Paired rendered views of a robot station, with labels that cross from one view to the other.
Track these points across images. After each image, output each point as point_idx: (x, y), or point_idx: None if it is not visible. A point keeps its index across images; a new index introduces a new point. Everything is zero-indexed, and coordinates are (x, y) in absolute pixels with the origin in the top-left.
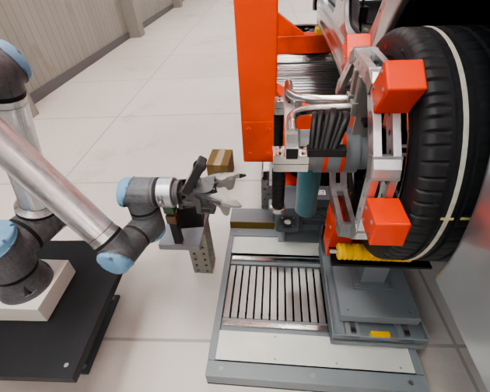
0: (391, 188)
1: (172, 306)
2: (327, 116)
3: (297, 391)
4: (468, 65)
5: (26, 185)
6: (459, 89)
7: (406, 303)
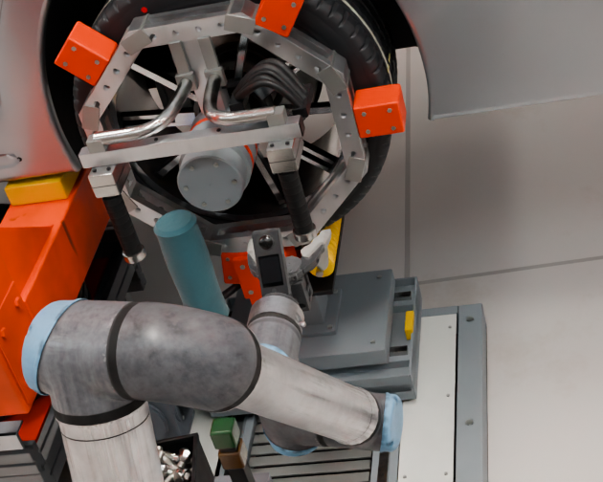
0: (351, 84)
1: None
2: (273, 71)
3: (489, 464)
4: None
5: (317, 389)
6: None
7: (365, 280)
